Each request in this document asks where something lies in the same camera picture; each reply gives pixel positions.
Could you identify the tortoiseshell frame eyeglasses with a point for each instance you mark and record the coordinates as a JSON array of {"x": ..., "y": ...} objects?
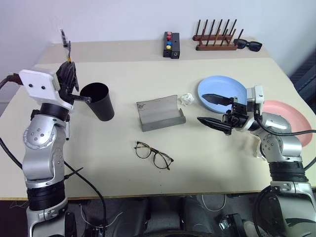
[{"x": 138, "y": 143}]

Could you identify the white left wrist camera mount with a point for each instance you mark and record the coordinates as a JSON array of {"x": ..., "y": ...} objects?
[{"x": 39, "y": 84}]

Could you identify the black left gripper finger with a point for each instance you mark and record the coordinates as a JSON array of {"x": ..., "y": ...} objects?
[
  {"x": 75, "y": 79},
  {"x": 65, "y": 76}
]

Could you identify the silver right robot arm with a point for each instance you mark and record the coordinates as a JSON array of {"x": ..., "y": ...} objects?
[{"x": 279, "y": 145}]

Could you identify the pink plastic plate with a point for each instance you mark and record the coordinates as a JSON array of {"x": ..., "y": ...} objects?
[{"x": 296, "y": 116}]

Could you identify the blue plastic plate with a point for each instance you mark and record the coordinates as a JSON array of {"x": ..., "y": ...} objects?
[{"x": 222, "y": 85}]

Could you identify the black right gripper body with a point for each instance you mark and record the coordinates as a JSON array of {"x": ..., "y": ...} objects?
[{"x": 239, "y": 118}]

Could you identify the brown wooden peg rack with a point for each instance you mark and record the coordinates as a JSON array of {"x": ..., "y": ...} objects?
[{"x": 214, "y": 47}]

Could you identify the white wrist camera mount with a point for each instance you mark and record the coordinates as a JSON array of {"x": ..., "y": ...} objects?
[
  {"x": 39, "y": 84},
  {"x": 258, "y": 95}
]

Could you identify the white marker with black cap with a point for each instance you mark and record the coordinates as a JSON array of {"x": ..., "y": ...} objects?
[{"x": 67, "y": 133}]

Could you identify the crumpled white paper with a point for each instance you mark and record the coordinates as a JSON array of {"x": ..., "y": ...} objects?
[{"x": 186, "y": 98}]

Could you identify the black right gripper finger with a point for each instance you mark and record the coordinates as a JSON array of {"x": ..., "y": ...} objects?
[
  {"x": 217, "y": 124},
  {"x": 217, "y": 99}
]

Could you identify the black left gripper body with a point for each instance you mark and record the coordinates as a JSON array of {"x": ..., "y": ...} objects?
[{"x": 66, "y": 95}]

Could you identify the black metal bracket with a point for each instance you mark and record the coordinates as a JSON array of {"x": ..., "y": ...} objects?
[{"x": 234, "y": 221}]

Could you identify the grey glasses case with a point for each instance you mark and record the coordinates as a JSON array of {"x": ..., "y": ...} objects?
[{"x": 158, "y": 111}]

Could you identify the black box with coloured buttons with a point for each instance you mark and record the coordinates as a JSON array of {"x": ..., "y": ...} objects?
[{"x": 167, "y": 53}]

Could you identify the black sunglasses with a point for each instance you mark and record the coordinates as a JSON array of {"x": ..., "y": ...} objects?
[{"x": 255, "y": 46}]

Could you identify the plain black box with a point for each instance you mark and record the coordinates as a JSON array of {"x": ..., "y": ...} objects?
[{"x": 175, "y": 44}]

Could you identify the black plastic cup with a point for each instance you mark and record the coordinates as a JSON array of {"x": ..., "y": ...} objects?
[{"x": 101, "y": 108}]

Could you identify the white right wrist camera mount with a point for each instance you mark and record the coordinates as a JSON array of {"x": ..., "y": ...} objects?
[{"x": 258, "y": 95}]

